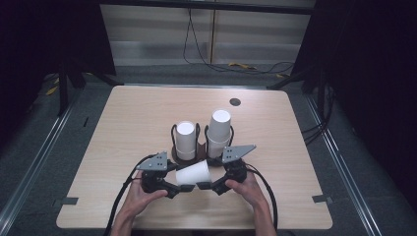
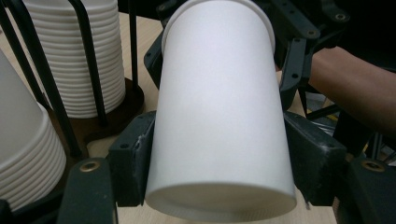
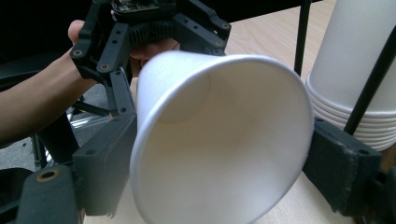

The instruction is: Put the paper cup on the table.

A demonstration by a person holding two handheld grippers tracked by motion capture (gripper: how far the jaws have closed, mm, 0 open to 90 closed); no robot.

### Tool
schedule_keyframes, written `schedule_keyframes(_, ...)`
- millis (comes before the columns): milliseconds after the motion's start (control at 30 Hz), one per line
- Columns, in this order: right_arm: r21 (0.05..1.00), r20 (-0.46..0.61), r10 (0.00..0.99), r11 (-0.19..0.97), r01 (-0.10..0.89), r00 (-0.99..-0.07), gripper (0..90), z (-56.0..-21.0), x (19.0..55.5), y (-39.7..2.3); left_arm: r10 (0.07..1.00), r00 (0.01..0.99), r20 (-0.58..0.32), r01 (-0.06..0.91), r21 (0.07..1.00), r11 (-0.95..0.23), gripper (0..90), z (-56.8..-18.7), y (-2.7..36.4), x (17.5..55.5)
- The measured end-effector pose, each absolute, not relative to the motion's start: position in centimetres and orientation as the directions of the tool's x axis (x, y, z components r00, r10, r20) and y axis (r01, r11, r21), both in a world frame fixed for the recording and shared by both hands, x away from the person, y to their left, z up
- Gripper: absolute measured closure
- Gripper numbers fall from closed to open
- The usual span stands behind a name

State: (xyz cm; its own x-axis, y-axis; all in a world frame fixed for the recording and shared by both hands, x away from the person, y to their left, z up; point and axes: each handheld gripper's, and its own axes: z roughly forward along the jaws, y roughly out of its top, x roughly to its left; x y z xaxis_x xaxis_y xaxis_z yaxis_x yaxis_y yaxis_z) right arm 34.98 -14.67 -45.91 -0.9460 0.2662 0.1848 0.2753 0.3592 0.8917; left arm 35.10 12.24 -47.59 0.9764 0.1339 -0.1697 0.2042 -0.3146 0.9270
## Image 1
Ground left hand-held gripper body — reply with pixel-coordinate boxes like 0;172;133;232
135;150;172;195

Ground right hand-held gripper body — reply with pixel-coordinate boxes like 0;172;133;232
221;144;258;185

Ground dark brown double cup holder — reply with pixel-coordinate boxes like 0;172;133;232
170;122;235;167

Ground white paper cup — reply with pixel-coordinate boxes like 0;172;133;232
176;147;197;161
175;120;198;152
207;108;233;144
175;158;212;187
206;133;231;160

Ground person's left hand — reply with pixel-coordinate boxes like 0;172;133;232
125;170;169;218

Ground person's right hand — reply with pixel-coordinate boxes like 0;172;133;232
224;170;268;208

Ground black metal stand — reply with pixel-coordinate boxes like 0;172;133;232
57;59;71;118

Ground black overhead beam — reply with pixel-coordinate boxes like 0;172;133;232
97;0;317;16

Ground dark curtain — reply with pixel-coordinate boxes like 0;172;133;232
290;0;417;210
0;0;117;146

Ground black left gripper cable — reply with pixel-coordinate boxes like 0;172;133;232
102;153;159;236

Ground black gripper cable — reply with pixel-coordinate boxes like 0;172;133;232
244;162;279;231
102;153;159;236

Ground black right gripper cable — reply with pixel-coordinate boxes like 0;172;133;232
244;162;279;231

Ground black cable bundle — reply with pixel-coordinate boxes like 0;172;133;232
300;83;336;146

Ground metal floor rail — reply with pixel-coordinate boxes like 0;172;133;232
304;93;384;236
0;88;84;228

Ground black hanging cable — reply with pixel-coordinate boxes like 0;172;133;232
182;8;296;76

